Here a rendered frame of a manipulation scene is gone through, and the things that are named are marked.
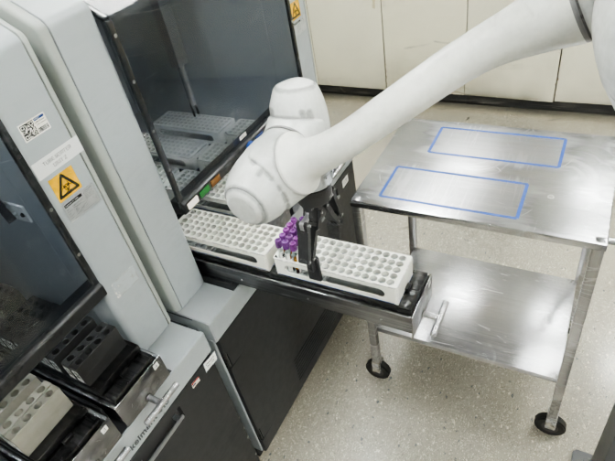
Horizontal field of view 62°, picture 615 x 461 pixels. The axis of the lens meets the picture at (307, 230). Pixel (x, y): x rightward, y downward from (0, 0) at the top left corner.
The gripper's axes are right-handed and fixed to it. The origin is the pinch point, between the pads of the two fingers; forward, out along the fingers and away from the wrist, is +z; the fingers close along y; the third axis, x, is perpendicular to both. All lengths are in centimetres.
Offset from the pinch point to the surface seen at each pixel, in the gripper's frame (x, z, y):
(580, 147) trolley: -45, 4, 62
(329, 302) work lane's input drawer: -3.2, 7.2, -6.7
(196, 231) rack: 34.7, -0.6, -2.7
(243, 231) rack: 22.6, -0.7, 0.9
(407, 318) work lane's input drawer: -21.2, 5.4, -6.7
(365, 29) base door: 88, 38, 229
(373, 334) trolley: 3, 59, 25
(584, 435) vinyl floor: -64, 85, 29
